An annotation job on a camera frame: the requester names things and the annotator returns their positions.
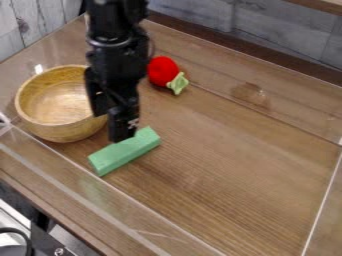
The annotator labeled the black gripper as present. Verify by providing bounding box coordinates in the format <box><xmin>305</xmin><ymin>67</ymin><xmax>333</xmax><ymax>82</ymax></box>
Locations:
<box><xmin>85</xmin><ymin>35</ymin><xmax>150</xmax><ymax>143</ymax></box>

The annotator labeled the clear acrylic front wall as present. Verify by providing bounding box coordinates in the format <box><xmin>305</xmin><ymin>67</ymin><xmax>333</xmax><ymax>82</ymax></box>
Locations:
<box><xmin>0</xmin><ymin>113</ymin><xmax>225</xmax><ymax>256</ymax></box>

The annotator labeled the red plush strawberry toy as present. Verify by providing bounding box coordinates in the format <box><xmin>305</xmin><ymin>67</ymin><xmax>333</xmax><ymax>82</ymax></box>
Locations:
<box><xmin>148</xmin><ymin>56</ymin><xmax>190</xmax><ymax>95</ymax></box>

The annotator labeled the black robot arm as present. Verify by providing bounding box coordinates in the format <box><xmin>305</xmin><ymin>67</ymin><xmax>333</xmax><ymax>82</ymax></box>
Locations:
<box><xmin>85</xmin><ymin>0</ymin><xmax>150</xmax><ymax>143</ymax></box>

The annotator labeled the black metal table leg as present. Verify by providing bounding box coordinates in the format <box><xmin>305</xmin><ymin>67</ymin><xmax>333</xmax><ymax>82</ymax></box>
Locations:
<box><xmin>31</xmin><ymin>213</ymin><xmax>75</xmax><ymax>256</ymax></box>

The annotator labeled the black cable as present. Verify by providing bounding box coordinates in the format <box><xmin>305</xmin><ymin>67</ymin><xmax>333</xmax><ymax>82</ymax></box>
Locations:
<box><xmin>0</xmin><ymin>227</ymin><xmax>35</xmax><ymax>256</ymax></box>

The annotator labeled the brown wooden bowl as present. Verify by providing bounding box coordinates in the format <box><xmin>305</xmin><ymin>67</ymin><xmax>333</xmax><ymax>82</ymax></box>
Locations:
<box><xmin>15</xmin><ymin>64</ymin><xmax>107</xmax><ymax>143</ymax></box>

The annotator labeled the green rectangular block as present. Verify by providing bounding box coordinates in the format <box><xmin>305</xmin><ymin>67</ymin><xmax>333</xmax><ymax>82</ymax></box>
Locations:
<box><xmin>89</xmin><ymin>126</ymin><xmax>162</xmax><ymax>177</ymax></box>

